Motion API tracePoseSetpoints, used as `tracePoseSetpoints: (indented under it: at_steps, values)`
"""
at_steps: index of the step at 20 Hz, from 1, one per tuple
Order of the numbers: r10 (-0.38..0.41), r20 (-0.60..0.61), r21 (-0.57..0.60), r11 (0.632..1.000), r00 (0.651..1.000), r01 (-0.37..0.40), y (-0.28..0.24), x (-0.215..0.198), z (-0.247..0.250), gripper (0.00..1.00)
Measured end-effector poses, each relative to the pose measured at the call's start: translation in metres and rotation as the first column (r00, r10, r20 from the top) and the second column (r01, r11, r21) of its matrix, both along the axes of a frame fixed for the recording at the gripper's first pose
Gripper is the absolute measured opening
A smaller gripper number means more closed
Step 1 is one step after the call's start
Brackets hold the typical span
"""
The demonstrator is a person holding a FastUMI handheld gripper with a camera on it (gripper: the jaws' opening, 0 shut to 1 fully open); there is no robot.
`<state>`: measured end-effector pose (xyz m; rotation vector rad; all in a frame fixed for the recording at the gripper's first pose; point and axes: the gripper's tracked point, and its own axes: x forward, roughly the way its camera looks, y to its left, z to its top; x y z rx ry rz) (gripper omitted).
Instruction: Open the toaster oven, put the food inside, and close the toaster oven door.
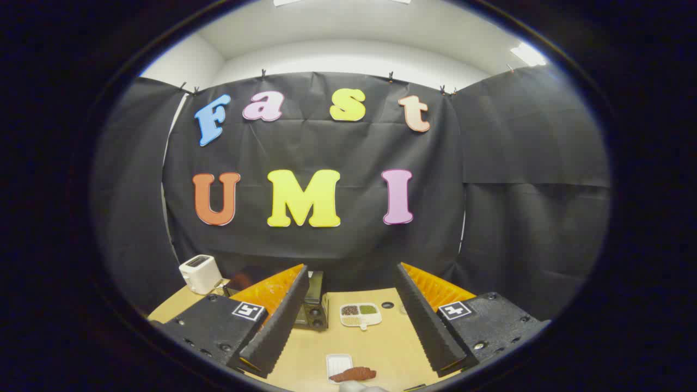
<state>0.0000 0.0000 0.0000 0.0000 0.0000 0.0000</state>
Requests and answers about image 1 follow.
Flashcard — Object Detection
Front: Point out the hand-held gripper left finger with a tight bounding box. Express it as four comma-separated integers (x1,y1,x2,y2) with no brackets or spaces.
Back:
150,264,310,379

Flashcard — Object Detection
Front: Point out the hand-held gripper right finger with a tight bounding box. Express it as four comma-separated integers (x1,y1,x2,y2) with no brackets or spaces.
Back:
395,262,551,378

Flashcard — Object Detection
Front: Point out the black toaster oven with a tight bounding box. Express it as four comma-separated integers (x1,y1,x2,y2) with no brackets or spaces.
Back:
226,267,331,332

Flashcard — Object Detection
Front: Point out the red meat slice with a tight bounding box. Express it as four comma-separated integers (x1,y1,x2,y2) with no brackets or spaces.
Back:
329,366,377,383

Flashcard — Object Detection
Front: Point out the white toaster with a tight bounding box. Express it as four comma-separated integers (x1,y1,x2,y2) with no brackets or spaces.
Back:
179,254,223,295

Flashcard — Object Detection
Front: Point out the white rectangular dish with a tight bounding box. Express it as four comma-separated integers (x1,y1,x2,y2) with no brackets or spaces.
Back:
326,353,353,382

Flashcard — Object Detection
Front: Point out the white divided seasoning dish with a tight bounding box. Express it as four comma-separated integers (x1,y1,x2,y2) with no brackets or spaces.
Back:
340,303,383,331

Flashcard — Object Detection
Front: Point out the ceiling light panel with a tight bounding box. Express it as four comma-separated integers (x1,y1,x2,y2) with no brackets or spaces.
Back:
510,42,547,68

